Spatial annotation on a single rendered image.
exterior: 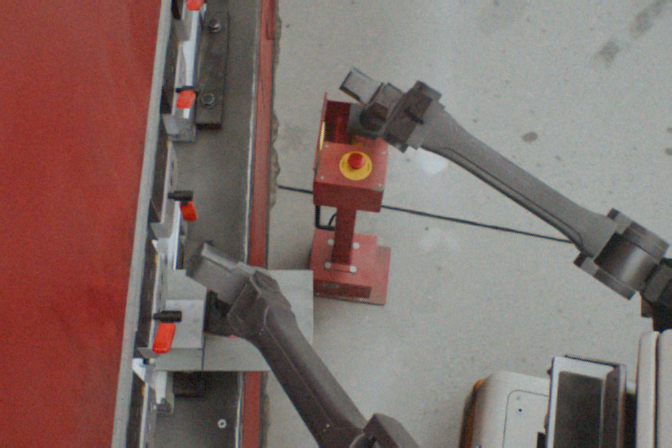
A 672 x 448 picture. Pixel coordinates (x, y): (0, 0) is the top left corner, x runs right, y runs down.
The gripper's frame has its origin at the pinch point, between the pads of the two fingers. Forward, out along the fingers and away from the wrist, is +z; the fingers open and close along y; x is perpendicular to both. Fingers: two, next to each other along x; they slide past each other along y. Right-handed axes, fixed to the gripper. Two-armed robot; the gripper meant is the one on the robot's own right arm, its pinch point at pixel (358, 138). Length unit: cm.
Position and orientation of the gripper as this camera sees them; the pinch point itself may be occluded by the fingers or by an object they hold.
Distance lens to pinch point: 178.1
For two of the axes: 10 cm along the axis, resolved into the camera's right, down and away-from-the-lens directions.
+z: -3.0, 3.5, 8.9
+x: -1.2, 9.1, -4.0
